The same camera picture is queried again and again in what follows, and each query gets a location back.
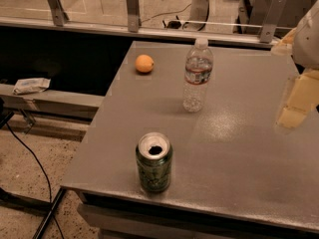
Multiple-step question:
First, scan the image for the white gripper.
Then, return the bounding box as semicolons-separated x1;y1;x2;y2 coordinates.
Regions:
271;0;319;128

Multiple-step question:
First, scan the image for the clear plastic water bottle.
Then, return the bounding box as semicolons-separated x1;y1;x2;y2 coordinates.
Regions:
182;38;213;113

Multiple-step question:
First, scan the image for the green soda can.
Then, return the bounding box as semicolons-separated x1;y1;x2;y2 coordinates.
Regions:
136;132;173;192

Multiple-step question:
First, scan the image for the orange fruit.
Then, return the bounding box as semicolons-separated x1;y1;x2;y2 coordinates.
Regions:
135;55;155;73

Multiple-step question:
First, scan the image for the grey metal side shelf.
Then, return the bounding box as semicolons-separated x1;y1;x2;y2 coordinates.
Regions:
0;84;104;120

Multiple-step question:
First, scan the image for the right metal bracket post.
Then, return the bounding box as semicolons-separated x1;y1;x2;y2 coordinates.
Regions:
259;0;287;43

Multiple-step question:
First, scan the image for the metal bracket post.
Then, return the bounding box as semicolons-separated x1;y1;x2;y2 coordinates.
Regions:
259;0;287;43
47;0;69;27
126;0;141;33

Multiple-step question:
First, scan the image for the black cable behind barrier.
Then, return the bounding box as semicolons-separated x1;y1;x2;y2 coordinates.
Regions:
142;2;211;32

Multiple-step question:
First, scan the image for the middle metal bracket post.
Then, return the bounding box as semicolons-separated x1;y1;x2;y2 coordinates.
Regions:
126;0;141;33

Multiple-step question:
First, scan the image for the left metal bracket post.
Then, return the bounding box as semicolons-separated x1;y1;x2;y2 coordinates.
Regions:
47;0;69;27

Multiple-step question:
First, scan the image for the black floor cable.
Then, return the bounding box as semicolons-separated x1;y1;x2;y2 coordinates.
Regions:
4;121;66;239

